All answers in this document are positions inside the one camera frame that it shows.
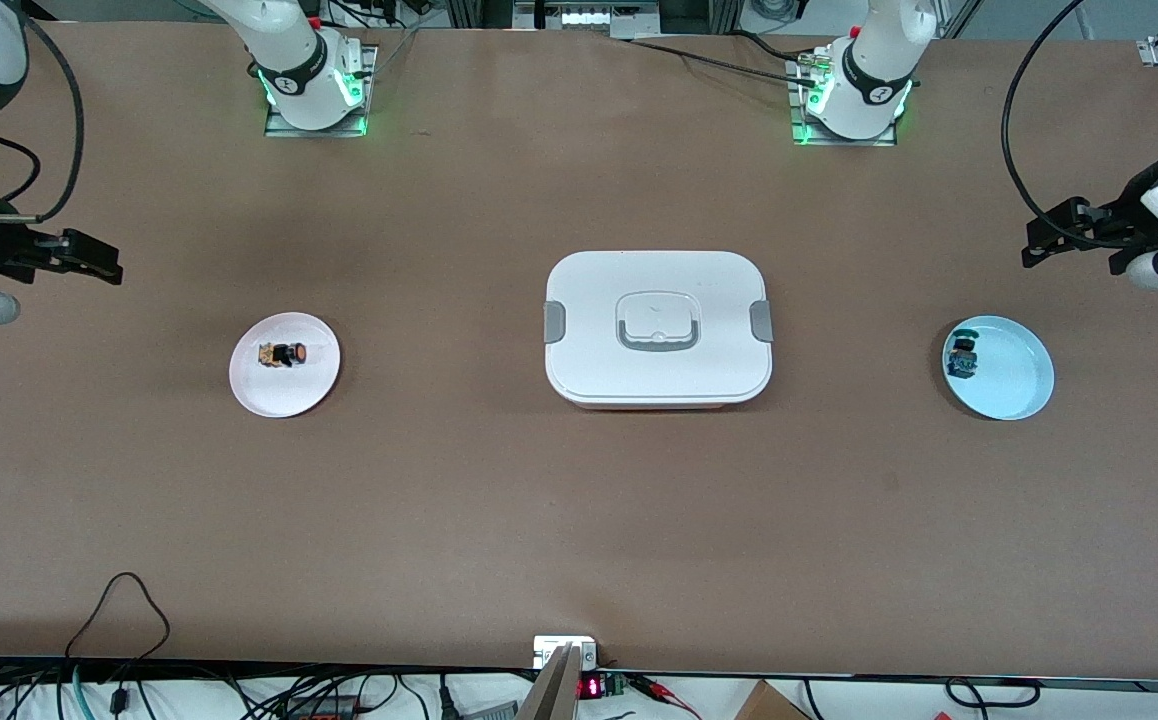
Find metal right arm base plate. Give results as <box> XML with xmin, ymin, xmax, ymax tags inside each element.
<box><xmin>264</xmin><ymin>45</ymin><xmax>378</xmax><ymax>138</ymax></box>

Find thin black coiled cable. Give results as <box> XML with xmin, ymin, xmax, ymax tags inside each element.
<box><xmin>944</xmin><ymin>678</ymin><xmax>1042</xmax><ymax>709</ymax></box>

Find red test leads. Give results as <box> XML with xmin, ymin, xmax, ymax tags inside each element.
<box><xmin>629</xmin><ymin>675</ymin><xmax>702</xmax><ymax>719</ymax></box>

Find small white box device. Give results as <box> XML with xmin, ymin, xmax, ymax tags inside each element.
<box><xmin>533</xmin><ymin>636</ymin><xmax>598</xmax><ymax>669</ymax></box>

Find black cable across table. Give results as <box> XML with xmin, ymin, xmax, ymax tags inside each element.
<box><xmin>614</xmin><ymin>30</ymin><xmax>820</xmax><ymax>86</ymax></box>

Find brown cardboard box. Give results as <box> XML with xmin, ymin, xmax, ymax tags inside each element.
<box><xmin>734</xmin><ymin>680</ymin><xmax>812</xmax><ymax>720</ymax></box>

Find white lunch box grey clips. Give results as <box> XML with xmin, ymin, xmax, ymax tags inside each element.
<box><xmin>544</xmin><ymin>250</ymin><xmax>774</xmax><ymax>411</ymax></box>

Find pale pink round plate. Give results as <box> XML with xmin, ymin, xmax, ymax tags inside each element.
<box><xmin>229</xmin><ymin>312</ymin><xmax>342</xmax><ymax>419</ymax></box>

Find black looped cable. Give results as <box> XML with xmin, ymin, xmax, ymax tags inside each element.
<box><xmin>64</xmin><ymin>572</ymin><xmax>172</xmax><ymax>691</ymax></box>

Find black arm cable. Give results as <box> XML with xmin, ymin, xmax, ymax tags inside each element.
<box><xmin>1001</xmin><ymin>0</ymin><xmax>1090</xmax><ymax>246</ymax></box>
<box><xmin>0</xmin><ymin>15</ymin><xmax>86</xmax><ymax>226</ymax></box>

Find background equipment rack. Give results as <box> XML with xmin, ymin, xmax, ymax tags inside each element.
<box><xmin>444</xmin><ymin>0</ymin><xmax>740</xmax><ymax>39</ymax></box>

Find blue black small part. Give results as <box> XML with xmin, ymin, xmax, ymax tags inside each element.
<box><xmin>947</xmin><ymin>328</ymin><xmax>981</xmax><ymax>379</ymax></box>

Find grey upright bar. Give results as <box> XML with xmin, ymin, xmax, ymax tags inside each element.
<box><xmin>517</xmin><ymin>643</ymin><xmax>582</xmax><ymax>720</ymax></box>

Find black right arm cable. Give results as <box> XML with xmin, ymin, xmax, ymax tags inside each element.
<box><xmin>0</xmin><ymin>15</ymin><xmax>86</xmax><ymax>226</ymax></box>

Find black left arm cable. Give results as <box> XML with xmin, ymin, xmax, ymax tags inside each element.
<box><xmin>1001</xmin><ymin>0</ymin><xmax>1090</xmax><ymax>246</ymax></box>

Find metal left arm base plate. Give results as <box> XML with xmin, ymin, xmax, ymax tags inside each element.
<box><xmin>789</xmin><ymin>55</ymin><xmax>898</xmax><ymax>148</ymax></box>

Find light blue round plate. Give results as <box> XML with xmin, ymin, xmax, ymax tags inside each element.
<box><xmin>942</xmin><ymin>315</ymin><xmax>1055</xmax><ymax>421</ymax></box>

